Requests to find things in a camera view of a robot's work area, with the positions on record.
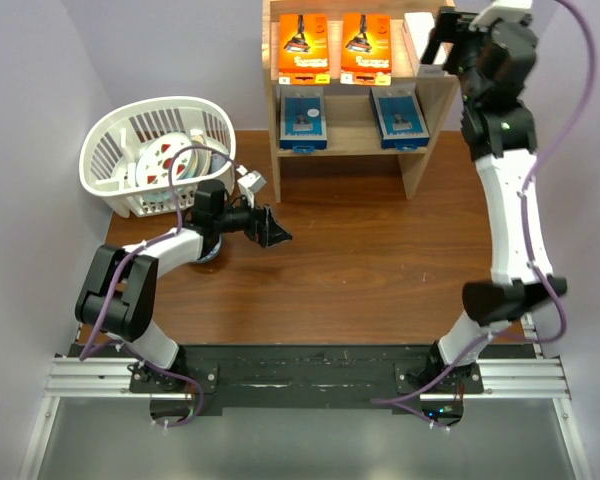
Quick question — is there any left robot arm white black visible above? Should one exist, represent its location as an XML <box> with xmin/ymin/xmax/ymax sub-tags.
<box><xmin>75</xmin><ymin>180</ymin><xmax>292</xmax><ymax>392</ymax></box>

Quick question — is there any wooden two-tier shelf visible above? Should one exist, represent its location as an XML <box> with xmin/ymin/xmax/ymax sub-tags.
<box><xmin>261</xmin><ymin>1</ymin><xmax>458</xmax><ymax>202</ymax></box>

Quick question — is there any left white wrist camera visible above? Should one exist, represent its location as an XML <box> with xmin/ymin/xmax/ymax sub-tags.
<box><xmin>237</xmin><ymin>166</ymin><xmax>266</xmax><ymax>208</ymax></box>

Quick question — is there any white plate with card suits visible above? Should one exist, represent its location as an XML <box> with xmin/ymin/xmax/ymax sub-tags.
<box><xmin>135</xmin><ymin>132</ymin><xmax>192</xmax><ymax>187</ymax></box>

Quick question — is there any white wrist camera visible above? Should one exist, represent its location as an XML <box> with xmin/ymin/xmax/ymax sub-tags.
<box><xmin>237</xmin><ymin>166</ymin><xmax>266</xmax><ymax>208</ymax></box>
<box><xmin>469</xmin><ymin>0</ymin><xmax>533</xmax><ymax>31</ymax></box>

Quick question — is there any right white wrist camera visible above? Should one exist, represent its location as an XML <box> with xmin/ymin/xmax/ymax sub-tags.
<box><xmin>469</xmin><ymin>0</ymin><xmax>533</xmax><ymax>31</ymax></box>

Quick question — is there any blue patterned small bowl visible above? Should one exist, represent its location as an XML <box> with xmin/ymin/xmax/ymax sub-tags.
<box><xmin>194</xmin><ymin>236</ymin><xmax>223</xmax><ymax>264</ymax></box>

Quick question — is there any blue razor box grey back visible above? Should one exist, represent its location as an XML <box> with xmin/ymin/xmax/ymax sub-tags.
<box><xmin>369</xmin><ymin>83</ymin><xmax>430</xmax><ymax>151</ymax></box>

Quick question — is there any orange razor package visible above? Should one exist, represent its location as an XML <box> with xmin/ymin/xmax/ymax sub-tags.
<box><xmin>340</xmin><ymin>12</ymin><xmax>392</xmax><ymax>87</ymax></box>
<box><xmin>278</xmin><ymin>13</ymin><xmax>331</xmax><ymax>86</ymax></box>

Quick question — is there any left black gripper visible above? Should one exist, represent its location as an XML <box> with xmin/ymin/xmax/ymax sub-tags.
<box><xmin>214</xmin><ymin>189</ymin><xmax>291</xmax><ymax>248</ymax></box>

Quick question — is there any white slim razor box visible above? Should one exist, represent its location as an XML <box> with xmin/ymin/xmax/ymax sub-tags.
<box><xmin>402</xmin><ymin>12</ymin><xmax>451</xmax><ymax>77</ymax></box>

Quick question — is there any aluminium rail frame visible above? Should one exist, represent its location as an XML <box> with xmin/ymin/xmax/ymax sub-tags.
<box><xmin>17</xmin><ymin>130</ymin><xmax>594</xmax><ymax>480</ymax></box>

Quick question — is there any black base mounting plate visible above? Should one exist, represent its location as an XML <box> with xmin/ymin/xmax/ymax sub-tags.
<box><xmin>67</xmin><ymin>342</ymin><xmax>501</xmax><ymax>417</ymax></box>

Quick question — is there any white plastic dish basket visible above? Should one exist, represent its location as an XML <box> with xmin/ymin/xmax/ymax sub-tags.
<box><xmin>79</xmin><ymin>96</ymin><xmax>236</xmax><ymax>218</ymax></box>

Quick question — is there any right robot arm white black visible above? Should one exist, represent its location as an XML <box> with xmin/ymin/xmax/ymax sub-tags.
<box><xmin>408</xmin><ymin>1</ymin><xmax>567</xmax><ymax>394</ymax></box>

